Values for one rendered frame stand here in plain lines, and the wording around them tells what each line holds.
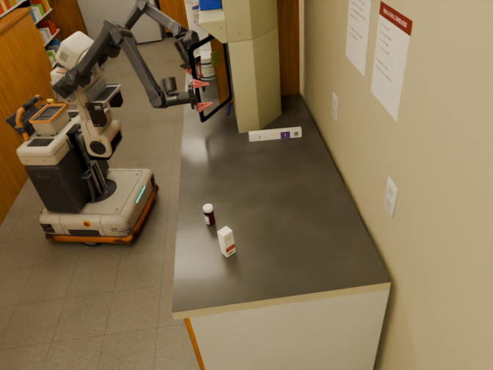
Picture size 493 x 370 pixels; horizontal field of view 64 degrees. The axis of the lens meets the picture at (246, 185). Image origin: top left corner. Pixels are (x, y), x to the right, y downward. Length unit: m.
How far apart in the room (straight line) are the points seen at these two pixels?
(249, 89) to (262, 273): 0.97
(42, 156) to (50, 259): 0.80
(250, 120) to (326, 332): 1.09
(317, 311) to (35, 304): 1.98
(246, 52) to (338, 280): 1.10
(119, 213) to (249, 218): 1.42
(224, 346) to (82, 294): 1.50
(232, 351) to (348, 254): 0.54
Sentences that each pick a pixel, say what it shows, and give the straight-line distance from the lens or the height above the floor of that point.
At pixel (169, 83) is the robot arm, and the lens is 1.87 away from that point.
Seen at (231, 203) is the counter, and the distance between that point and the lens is 1.62.
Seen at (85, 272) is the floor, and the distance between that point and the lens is 2.92.
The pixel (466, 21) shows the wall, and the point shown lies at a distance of 0.91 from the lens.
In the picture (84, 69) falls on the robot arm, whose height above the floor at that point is 1.29.
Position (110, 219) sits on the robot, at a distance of 2.80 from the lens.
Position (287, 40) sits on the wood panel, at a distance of 2.31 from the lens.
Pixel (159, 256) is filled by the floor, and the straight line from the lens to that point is 2.81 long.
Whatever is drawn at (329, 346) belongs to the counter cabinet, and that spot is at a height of 0.60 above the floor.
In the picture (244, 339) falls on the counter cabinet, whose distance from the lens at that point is 1.46.
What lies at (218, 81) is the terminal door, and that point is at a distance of 2.19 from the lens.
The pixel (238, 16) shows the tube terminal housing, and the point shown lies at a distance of 1.85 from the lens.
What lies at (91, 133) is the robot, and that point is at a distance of 2.64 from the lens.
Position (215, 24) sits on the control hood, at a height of 1.50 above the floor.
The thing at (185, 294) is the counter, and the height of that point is 0.94.
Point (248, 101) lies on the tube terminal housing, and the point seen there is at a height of 1.11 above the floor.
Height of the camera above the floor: 1.99
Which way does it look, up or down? 38 degrees down
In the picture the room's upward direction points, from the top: 7 degrees counter-clockwise
